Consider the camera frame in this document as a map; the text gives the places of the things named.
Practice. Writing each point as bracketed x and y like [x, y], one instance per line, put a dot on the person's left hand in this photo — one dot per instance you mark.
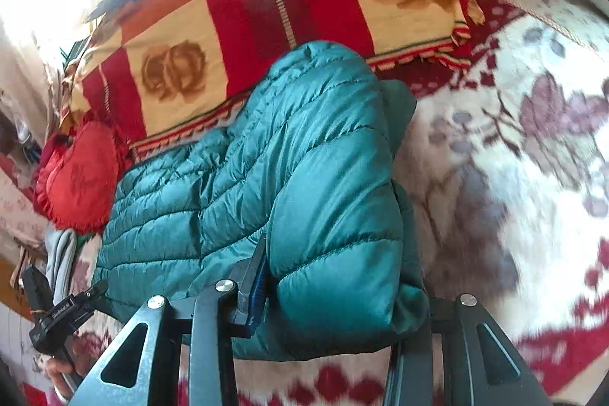
[81, 358]

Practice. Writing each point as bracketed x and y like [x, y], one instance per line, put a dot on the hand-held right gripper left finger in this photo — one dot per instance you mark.
[257, 292]

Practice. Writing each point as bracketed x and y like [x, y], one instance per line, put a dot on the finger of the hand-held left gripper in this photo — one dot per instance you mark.
[93, 292]

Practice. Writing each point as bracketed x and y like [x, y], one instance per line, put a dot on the white maroon floral plush blanket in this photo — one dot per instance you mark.
[499, 196]

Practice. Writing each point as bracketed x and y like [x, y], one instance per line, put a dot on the checkered rose blanket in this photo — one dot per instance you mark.
[238, 6]

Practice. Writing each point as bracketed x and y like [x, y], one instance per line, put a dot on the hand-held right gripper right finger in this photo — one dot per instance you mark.
[414, 368]

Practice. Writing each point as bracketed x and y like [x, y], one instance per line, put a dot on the grey cloth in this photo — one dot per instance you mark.
[62, 258]

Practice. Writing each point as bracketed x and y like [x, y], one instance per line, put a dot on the red heart pillow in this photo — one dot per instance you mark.
[81, 177]

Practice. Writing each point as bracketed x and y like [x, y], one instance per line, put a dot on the teal puffer jacket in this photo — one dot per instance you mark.
[285, 149]

